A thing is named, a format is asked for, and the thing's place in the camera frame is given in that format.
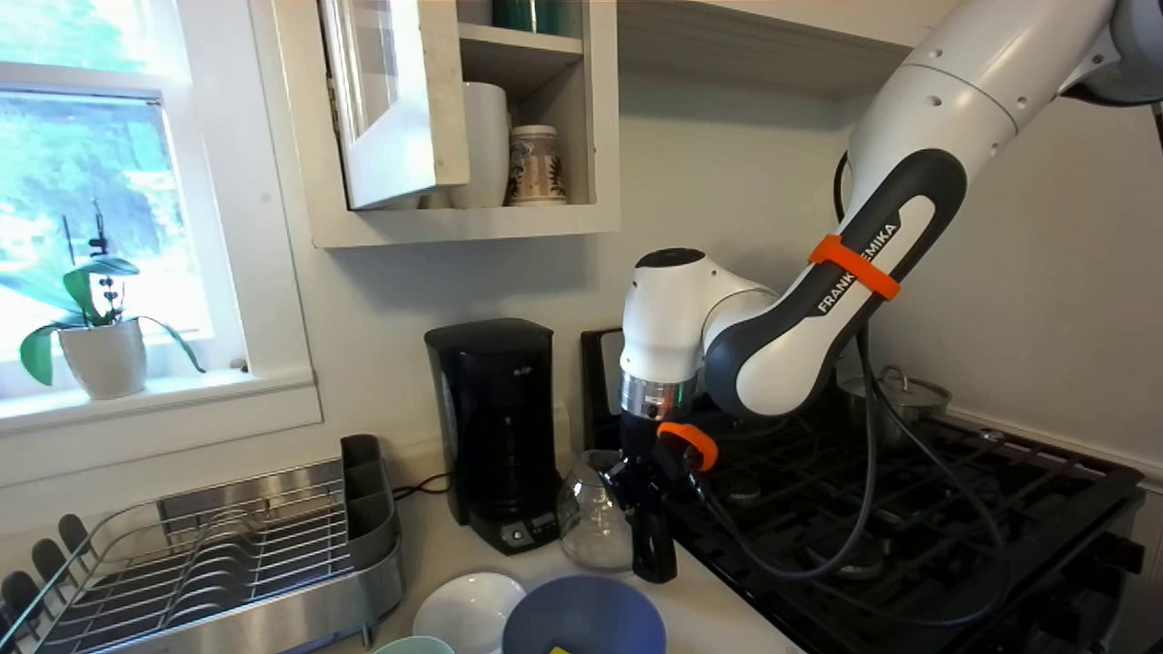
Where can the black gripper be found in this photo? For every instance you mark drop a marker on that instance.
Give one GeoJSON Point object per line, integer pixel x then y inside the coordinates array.
{"type": "Point", "coordinates": [647, 465]}

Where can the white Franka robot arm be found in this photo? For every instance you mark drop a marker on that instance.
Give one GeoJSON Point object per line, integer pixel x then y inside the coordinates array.
{"type": "Point", "coordinates": [922, 132]}

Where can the black coffee machine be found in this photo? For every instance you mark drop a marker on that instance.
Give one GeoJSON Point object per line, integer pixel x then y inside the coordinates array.
{"type": "Point", "coordinates": [495, 436]}

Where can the blue bowl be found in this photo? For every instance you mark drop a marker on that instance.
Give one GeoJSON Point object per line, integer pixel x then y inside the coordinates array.
{"type": "Point", "coordinates": [584, 620]}

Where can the white plate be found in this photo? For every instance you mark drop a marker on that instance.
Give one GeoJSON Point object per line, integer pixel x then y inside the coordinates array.
{"type": "Point", "coordinates": [468, 612]}

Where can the black gas stove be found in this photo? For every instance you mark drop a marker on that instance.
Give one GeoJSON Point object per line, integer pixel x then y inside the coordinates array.
{"type": "Point", "coordinates": [911, 532]}

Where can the teal cup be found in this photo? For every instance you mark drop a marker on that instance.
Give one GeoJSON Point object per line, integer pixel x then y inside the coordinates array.
{"type": "Point", "coordinates": [411, 643]}

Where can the black utensil holder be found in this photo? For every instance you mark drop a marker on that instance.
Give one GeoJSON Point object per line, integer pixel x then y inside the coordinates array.
{"type": "Point", "coordinates": [366, 484]}

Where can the glass jar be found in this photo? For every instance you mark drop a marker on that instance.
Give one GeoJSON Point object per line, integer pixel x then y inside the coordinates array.
{"type": "Point", "coordinates": [537, 164]}

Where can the white jug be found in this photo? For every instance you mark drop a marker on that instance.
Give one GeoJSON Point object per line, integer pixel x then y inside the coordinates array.
{"type": "Point", "coordinates": [484, 146]}

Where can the metal dish rack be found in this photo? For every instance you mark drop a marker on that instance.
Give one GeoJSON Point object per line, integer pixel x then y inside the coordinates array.
{"type": "Point", "coordinates": [205, 570]}

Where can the glass cabinet door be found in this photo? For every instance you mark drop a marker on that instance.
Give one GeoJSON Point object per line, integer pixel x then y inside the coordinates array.
{"type": "Point", "coordinates": [385, 97]}

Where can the green cups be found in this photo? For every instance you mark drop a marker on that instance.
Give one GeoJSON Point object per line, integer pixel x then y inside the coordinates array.
{"type": "Point", "coordinates": [532, 14]}

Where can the white plant pot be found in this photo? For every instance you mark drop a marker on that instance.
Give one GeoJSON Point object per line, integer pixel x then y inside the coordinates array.
{"type": "Point", "coordinates": [104, 358]}

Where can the green orchid plant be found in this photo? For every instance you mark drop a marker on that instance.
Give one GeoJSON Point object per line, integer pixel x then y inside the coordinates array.
{"type": "Point", "coordinates": [94, 284]}

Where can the white wall cabinet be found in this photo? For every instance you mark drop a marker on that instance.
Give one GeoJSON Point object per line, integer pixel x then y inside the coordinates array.
{"type": "Point", "coordinates": [532, 109]}

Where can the white window frame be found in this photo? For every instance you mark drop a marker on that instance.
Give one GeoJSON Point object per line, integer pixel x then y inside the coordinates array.
{"type": "Point", "coordinates": [158, 402]}

